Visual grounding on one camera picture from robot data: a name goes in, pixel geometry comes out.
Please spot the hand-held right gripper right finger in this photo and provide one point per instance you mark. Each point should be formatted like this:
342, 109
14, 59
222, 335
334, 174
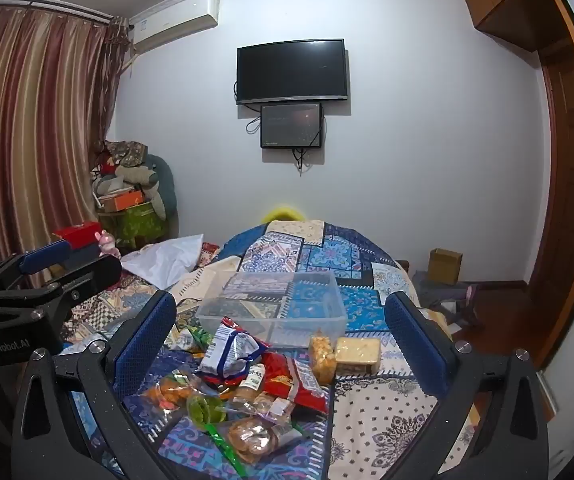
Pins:
412, 350

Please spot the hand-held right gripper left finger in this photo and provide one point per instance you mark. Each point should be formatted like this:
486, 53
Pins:
147, 340

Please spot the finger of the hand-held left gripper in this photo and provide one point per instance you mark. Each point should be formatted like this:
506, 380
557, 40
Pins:
92, 272
42, 256

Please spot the orange snack packet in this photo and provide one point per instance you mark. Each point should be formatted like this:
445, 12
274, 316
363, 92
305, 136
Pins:
167, 390

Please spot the blue and white snack bag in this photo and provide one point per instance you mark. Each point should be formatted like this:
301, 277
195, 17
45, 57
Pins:
229, 352

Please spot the green jelly cup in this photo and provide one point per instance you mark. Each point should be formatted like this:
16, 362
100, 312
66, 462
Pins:
202, 407

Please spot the yellow bumpy snack packet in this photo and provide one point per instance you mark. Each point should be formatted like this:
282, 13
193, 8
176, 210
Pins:
322, 357

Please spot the brown snack packet white label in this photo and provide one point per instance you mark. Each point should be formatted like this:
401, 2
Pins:
252, 380

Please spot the red snack bag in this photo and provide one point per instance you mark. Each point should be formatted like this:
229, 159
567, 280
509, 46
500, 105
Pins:
292, 380

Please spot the green stick packet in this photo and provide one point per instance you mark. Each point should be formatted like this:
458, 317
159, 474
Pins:
222, 442

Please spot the clear plastic container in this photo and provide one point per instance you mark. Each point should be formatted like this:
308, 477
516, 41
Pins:
277, 310

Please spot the clear bread packet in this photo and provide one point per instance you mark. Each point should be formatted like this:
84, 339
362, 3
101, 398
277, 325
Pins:
252, 435

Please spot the pink toy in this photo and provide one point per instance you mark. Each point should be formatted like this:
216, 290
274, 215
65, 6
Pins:
107, 245

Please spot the red box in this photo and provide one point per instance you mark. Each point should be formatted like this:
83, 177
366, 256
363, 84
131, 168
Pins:
74, 234

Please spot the green and yellow snack packet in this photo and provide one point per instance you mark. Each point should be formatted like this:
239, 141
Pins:
187, 337

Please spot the pale square cake packet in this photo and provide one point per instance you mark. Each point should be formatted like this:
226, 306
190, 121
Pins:
358, 355

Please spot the green patterned box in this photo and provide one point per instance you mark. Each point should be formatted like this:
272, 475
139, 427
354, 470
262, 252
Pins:
132, 227

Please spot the grey clothes pile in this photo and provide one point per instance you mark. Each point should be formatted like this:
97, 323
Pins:
447, 295

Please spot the white pillow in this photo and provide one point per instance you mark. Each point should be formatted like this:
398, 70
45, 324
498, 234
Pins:
164, 260

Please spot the orange box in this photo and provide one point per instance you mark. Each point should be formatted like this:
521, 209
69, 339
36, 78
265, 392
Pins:
122, 201

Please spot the cardboard box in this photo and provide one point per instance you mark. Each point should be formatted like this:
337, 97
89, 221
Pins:
444, 266

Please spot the grey plush toy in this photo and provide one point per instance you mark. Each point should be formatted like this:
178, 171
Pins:
137, 172

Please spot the patchwork blanket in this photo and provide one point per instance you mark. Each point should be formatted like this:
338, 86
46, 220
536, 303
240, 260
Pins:
347, 260

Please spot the striped brown curtain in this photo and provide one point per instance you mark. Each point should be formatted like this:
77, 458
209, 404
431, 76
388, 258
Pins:
32, 125

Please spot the small clear snack packet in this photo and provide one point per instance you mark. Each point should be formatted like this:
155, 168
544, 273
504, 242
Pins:
279, 407

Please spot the yellow round object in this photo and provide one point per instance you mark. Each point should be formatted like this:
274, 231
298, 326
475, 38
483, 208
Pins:
282, 212

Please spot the brown wooden door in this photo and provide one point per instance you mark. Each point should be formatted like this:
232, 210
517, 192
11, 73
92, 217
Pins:
567, 185

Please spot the white air conditioner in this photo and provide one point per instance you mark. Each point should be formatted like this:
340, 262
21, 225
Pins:
174, 22

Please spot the small black wall monitor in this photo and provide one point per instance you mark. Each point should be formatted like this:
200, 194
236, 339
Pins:
291, 126

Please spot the black wall television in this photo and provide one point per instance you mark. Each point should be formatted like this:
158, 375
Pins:
292, 70

